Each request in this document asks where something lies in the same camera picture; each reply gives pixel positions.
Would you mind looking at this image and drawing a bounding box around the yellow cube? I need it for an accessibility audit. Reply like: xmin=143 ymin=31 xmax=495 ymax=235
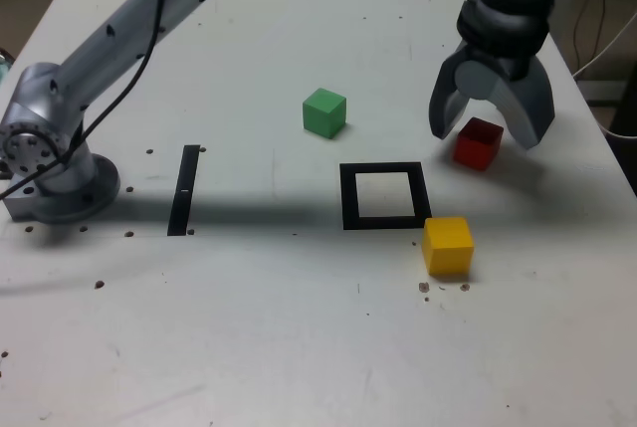
xmin=420 ymin=216 xmax=476 ymax=277

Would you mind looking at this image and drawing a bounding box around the red cube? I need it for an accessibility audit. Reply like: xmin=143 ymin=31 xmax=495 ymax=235
xmin=452 ymin=116 xmax=505 ymax=173

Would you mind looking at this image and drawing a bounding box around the white metal post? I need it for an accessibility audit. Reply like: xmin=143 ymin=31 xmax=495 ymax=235
xmin=541 ymin=0 xmax=571 ymax=45

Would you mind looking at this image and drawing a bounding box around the black tape square outline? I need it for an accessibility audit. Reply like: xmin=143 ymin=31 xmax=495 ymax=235
xmin=338 ymin=161 xmax=433 ymax=232

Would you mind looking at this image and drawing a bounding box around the black tape strip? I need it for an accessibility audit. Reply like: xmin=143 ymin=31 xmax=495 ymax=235
xmin=166 ymin=144 xmax=202 ymax=237

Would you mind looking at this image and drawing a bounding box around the thin black cable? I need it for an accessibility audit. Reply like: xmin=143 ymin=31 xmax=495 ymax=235
xmin=570 ymin=0 xmax=607 ymax=73

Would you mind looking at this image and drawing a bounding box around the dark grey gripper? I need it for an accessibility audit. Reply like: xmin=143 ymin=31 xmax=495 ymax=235
xmin=428 ymin=41 xmax=556 ymax=151

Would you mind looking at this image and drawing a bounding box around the green cube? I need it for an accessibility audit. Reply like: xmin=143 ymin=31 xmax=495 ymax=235
xmin=302 ymin=87 xmax=348 ymax=140

